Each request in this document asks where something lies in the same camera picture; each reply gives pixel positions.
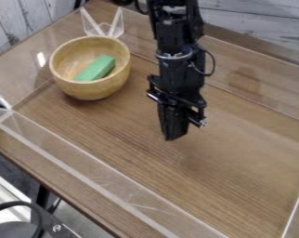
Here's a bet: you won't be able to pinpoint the clear acrylic tray walls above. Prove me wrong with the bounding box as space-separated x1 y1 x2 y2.
0 12 299 238

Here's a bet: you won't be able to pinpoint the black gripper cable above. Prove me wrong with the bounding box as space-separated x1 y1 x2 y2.
190 46 219 77

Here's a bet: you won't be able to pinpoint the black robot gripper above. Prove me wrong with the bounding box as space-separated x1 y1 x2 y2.
148 46 207 140

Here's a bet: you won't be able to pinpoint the black table leg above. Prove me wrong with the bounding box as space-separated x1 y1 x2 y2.
36 185 51 208

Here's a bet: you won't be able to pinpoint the dark metal floor bracket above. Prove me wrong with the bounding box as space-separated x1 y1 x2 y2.
30 204 82 238

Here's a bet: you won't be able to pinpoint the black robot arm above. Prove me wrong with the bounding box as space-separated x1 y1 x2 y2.
148 0 207 140

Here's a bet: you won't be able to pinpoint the brown wooden bowl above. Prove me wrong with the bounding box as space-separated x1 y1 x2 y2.
50 36 132 100

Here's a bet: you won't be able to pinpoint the green rectangular block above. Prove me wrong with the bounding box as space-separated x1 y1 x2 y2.
74 55 115 82

